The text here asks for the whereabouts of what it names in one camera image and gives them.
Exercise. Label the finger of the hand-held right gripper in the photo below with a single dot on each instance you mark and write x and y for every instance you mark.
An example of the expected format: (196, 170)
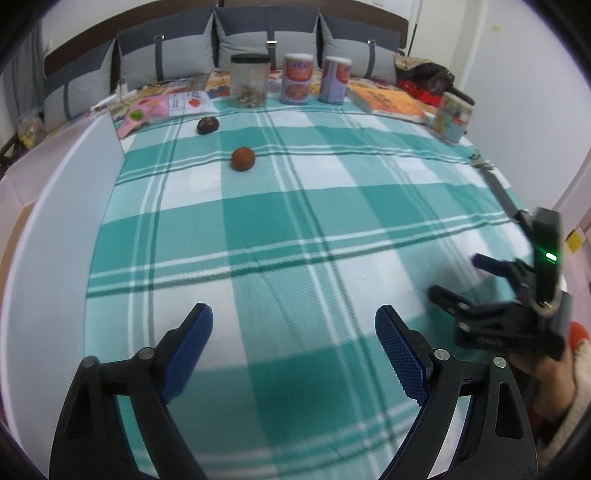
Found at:
(455, 300)
(494, 266)

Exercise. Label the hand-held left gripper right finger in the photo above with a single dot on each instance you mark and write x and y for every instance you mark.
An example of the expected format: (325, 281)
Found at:
(401, 353)

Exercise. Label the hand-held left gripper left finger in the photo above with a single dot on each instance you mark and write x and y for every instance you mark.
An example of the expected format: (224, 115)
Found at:
(190, 350)

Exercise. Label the person's right hand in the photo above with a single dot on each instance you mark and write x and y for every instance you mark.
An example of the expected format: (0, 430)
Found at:
(554, 383)

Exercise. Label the bunch of keys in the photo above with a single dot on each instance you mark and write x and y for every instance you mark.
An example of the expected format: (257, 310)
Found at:
(480, 160)

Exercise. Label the patterned tin box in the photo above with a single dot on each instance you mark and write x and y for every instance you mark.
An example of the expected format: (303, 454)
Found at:
(452, 115)

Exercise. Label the green plaid blanket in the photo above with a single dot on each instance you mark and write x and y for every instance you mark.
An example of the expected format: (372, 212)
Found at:
(300, 221)

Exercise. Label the white foam board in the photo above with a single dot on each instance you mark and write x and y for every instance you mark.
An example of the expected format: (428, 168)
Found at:
(55, 221)

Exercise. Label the orange book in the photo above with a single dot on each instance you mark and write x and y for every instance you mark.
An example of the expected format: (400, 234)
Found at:
(392, 104)

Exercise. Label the red box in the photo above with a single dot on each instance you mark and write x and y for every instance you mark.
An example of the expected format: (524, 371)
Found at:
(415, 90)

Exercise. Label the small red-brown fruit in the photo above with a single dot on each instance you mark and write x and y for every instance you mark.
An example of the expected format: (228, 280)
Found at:
(242, 159)

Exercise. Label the dark bag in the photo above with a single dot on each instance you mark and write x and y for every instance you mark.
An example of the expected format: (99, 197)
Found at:
(427, 74)

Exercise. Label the dark wrinkled fruit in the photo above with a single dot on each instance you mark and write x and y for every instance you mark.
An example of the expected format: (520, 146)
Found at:
(207, 124)

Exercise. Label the pink printed cloth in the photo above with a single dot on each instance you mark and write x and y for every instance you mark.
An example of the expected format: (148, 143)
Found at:
(143, 112)

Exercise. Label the printed food can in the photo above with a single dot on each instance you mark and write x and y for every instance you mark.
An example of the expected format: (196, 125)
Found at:
(334, 81)
(298, 79)

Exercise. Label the white printed packet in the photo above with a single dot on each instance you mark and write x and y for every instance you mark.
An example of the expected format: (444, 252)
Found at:
(189, 101)

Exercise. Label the grey pillow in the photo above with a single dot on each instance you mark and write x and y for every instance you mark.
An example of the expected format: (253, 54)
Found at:
(268, 39)
(164, 57)
(360, 46)
(76, 90)

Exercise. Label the white power strip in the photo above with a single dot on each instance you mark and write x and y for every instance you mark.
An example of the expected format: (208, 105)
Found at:
(122, 90)

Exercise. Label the clear snack bag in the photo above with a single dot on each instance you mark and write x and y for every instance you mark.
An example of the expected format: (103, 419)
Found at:
(30, 129)

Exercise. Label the clear jar with black lid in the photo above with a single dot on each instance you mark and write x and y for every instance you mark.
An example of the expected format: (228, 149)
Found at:
(249, 81)

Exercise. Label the dark brown headboard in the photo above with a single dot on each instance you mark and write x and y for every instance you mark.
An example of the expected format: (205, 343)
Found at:
(231, 11)

